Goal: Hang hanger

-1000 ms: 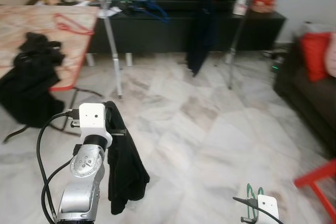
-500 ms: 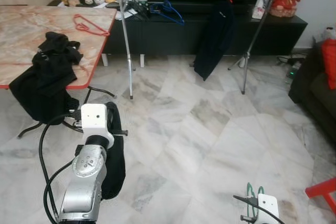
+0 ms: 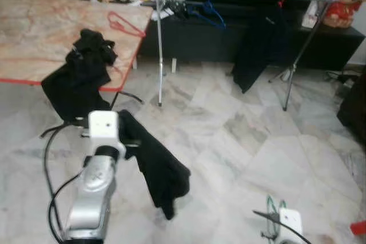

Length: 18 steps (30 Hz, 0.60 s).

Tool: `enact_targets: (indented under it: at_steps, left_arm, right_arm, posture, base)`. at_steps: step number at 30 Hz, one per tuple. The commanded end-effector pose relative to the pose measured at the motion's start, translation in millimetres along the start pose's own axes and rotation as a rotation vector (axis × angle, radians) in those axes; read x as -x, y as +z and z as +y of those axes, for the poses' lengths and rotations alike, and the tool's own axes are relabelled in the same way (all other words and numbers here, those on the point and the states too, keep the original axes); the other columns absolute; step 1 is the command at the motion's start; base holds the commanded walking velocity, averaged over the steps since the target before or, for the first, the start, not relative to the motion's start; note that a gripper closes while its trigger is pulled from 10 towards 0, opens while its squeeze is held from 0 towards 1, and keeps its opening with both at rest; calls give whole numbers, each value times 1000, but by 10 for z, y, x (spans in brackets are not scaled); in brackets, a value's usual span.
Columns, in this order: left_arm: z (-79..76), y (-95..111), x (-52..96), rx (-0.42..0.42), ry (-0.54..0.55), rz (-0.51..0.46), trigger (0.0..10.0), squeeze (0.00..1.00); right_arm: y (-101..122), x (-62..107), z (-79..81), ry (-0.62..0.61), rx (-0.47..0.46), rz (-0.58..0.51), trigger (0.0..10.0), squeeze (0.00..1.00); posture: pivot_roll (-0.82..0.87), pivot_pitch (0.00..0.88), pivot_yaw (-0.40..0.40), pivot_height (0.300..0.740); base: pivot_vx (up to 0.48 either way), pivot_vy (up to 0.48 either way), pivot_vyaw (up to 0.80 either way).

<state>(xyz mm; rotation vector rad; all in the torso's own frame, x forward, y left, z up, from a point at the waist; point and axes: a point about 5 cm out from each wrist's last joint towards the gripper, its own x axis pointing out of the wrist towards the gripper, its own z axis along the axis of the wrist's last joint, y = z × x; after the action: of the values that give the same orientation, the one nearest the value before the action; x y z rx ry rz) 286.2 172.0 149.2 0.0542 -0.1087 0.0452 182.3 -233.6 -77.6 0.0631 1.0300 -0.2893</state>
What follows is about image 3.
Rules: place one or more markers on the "grey fabric sofa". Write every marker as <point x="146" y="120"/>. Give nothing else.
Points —
<point x="354" y="110"/>

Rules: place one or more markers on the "blue plastic hanger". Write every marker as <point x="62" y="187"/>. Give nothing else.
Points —
<point x="220" y="24"/>

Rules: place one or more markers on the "red hanger with hook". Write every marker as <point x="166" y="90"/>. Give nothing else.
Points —
<point x="282" y="3"/>

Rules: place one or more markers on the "dark navy shirt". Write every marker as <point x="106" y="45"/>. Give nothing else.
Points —
<point x="257" y="50"/>

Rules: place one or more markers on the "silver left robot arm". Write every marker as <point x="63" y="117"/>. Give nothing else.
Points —
<point x="91" y="192"/>

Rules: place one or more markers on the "green plastic hanger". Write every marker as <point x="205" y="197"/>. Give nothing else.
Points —
<point x="270" y="207"/>

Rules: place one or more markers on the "black TV console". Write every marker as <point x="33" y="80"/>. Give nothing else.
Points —
<point x="200" y="47"/>

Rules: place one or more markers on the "white tissue box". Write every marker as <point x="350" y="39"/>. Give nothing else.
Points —
<point x="310" y="18"/>

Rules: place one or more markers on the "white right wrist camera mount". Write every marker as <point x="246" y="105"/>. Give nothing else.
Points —
<point x="290" y="224"/>

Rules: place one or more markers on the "black garment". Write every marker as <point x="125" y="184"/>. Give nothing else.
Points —
<point x="157" y="167"/>
<point x="77" y="84"/>

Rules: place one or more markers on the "white papers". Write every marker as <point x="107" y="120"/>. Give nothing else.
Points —
<point x="166" y="13"/>

